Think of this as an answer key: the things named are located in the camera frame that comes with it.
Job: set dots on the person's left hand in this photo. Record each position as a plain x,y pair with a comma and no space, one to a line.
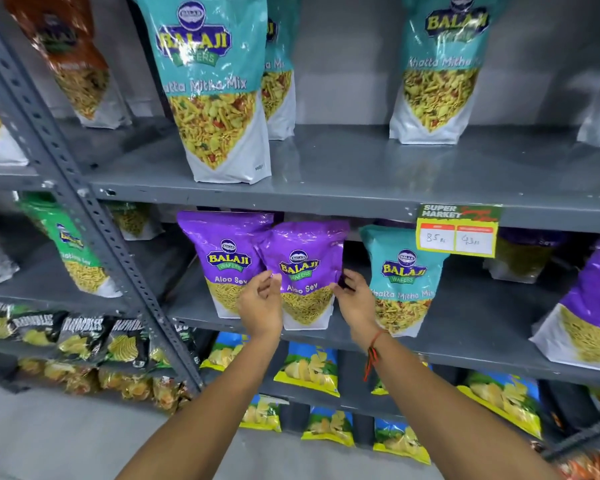
260,309

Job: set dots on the person's right hand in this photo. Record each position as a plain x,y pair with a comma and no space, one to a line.
357,309

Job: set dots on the person's right thumb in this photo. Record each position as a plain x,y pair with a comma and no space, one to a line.
339,291

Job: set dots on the person's left thumb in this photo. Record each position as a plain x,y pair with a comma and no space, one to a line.
275,285

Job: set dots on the purple snack pouch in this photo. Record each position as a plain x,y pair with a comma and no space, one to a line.
587,314
305,254
220,244
520,259

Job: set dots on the person's left forearm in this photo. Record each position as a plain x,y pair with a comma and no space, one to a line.
210,409

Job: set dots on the person's right forearm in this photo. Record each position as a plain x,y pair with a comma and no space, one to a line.
445,414

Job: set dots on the group of blue chip packets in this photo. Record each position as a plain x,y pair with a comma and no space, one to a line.
310,369

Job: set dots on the yellow shelf price tag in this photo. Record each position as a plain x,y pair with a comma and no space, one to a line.
457,232

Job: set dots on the grey metal shelf rack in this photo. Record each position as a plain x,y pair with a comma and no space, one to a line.
380,164
25,287

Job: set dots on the green snack pouch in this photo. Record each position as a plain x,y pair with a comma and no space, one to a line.
75,254
135,222

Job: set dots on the row of orange chip packets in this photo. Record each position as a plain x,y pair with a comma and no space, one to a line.
105,379

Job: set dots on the row of black chip packets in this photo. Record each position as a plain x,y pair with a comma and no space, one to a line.
80,337

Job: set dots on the large teal snack mix pouch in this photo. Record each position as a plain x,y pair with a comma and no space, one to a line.
279,79
437,79
212,84

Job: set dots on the grey metal rack upright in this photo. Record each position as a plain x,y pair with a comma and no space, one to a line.
587,434

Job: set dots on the orange red snack packets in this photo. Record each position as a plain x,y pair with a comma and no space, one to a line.
585,467

